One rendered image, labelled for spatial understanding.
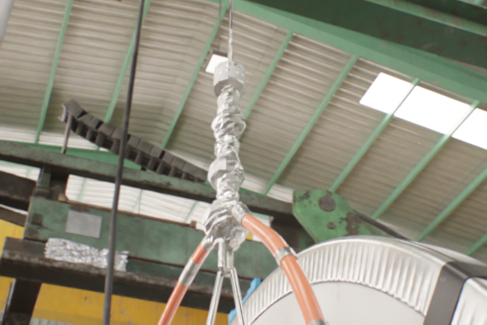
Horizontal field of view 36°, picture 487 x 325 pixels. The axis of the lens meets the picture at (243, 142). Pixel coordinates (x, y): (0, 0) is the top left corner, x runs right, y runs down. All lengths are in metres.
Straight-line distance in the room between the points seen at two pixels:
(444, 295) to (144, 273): 1.14
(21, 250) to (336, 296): 0.99
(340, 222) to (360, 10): 2.04
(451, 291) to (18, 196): 1.33
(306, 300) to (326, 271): 0.29
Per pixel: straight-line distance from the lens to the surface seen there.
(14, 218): 1.78
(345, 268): 0.73
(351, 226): 1.86
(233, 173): 0.77
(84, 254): 1.63
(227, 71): 0.85
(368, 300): 0.68
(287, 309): 0.86
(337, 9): 3.74
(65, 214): 1.67
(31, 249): 1.63
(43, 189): 1.71
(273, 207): 1.87
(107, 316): 1.43
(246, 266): 1.73
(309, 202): 1.87
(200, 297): 1.67
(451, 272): 0.57
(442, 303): 0.57
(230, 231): 0.72
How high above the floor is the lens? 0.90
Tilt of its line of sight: 40 degrees up
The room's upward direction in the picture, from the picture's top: straight up
